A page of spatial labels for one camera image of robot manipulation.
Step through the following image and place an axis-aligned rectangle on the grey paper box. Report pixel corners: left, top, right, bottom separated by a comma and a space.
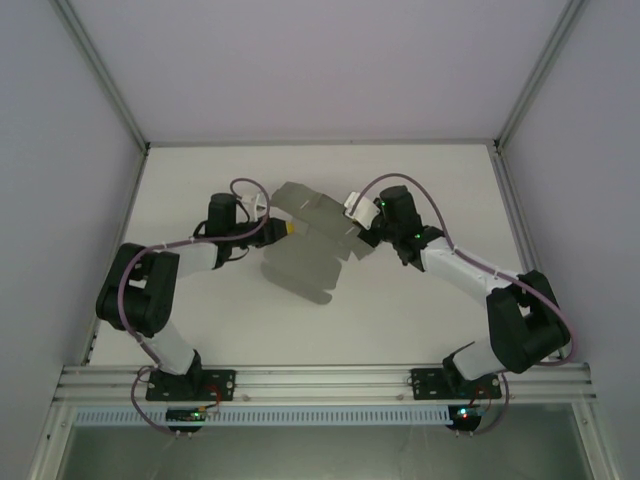
259, 180, 375, 306

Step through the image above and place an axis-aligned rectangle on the aluminium table side rail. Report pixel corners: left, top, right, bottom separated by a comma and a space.
74, 148, 151, 367
489, 148, 569, 365

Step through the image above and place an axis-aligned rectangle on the aluminium mounting rail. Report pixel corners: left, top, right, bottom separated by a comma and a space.
54, 363, 599, 402

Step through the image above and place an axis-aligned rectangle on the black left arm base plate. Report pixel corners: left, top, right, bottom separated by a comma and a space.
145, 368, 236, 401

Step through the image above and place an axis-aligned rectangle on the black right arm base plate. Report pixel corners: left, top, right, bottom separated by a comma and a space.
410, 367, 502, 401

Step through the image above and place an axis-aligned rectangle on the aluminium frame post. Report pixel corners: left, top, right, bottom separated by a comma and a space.
492, 0, 592, 152
52, 0, 152, 152

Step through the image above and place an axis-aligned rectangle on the light blue slotted cable duct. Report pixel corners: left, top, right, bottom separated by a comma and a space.
74, 405, 451, 427

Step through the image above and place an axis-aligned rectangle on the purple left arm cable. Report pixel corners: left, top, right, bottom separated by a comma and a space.
118, 177, 271, 439

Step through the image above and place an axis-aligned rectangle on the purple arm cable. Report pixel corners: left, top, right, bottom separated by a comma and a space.
118, 177, 271, 439
355, 172, 580, 437

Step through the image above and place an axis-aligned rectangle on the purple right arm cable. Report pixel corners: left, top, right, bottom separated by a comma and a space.
355, 172, 580, 437

